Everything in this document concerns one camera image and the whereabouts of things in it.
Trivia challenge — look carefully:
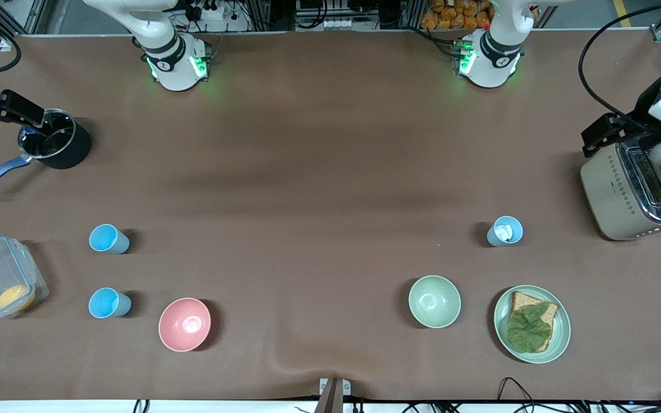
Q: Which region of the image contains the light blue handle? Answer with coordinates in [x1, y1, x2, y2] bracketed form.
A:
[487, 216, 524, 248]

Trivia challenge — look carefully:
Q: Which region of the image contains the light blue plastic cup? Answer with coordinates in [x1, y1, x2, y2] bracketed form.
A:
[89, 224, 130, 255]
[88, 287, 132, 319]

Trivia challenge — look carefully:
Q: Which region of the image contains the beige and chrome toaster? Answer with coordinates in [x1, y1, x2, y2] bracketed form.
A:
[580, 140, 661, 241]

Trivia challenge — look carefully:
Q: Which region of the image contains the brown bread slice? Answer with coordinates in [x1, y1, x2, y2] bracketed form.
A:
[508, 291, 559, 352]

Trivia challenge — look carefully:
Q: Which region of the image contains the orange round fruit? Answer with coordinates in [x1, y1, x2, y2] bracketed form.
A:
[0, 285, 36, 314]

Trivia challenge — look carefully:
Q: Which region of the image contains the bag of orange snacks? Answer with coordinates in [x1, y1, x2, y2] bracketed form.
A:
[421, 0, 492, 30]

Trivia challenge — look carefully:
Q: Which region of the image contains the pale green plate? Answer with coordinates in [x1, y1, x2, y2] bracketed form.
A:
[493, 285, 571, 364]

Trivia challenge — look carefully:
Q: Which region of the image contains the green lettuce leaf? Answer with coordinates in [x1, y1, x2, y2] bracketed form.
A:
[507, 302, 554, 353]

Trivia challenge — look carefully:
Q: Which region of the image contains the pale green bowl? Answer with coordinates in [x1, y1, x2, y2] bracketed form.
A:
[409, 275, 461, 329]

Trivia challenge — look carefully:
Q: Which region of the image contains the pink bowl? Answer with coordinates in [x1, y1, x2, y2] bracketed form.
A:
[158, 297, 212, 352]

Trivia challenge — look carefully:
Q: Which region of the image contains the brown table cover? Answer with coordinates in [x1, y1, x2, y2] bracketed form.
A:
[0, 29, 661, 402]

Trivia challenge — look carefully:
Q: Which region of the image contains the thin black cable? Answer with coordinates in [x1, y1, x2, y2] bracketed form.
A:
[497, 376, 539, 413]

